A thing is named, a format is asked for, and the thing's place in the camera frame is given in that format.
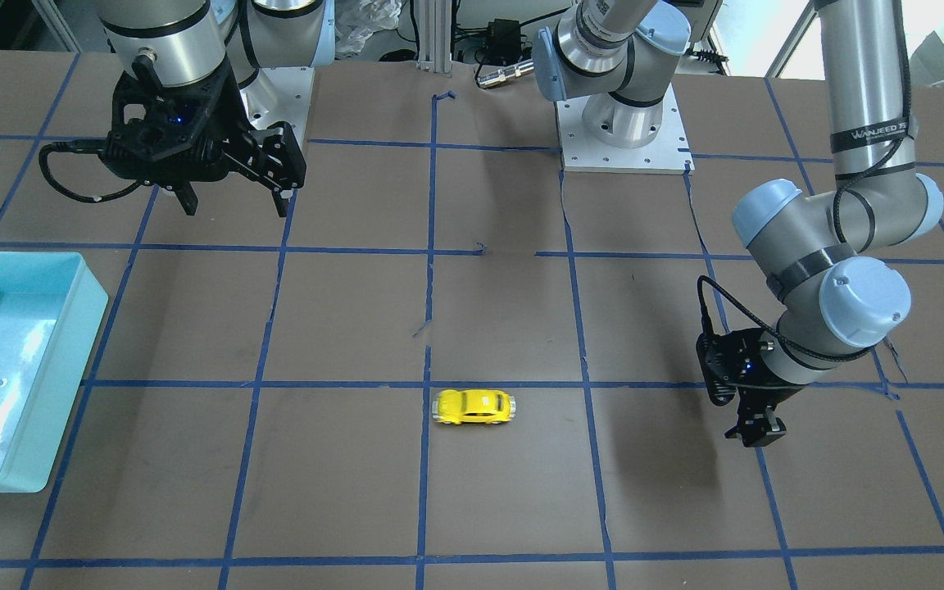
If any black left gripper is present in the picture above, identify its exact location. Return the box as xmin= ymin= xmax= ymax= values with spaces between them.
xmin=696 ymin=328 xmax=805 ymax=447

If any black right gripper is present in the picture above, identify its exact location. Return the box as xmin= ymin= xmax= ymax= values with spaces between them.
xmin=102 ymin=62 xmax=306 ymax=218

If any yellow toy beetle car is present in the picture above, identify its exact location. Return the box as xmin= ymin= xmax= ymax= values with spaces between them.
xmin=430 ymin=388 xmax=517 ymax=424

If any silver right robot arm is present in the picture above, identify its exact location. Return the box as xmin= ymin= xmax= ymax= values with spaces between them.
xmin=95 ymin=1 xmax=336 ymax=216

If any turquoise plastic storage bin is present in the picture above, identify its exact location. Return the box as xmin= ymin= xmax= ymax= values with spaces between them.
xmin=0 ymin=252 xmax=107 ymax=493

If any black power adapter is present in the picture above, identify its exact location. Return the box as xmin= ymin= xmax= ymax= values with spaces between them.
xmin=484 ymin=19 xmax=522 ymax=64

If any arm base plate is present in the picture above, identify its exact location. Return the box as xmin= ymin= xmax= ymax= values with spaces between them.
xmin=556 ymin=85 xmax=696 ymax=175
xmin=240 ymin=66 xmax=315 ymax=144

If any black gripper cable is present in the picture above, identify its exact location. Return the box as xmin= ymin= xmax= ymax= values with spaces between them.
xmin=38 ymin=139 xmax=145 ymax=204

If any aluminium frame post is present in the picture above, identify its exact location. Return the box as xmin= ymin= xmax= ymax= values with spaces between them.
xmin=411 ymin=0 xmax=454 ymax=77

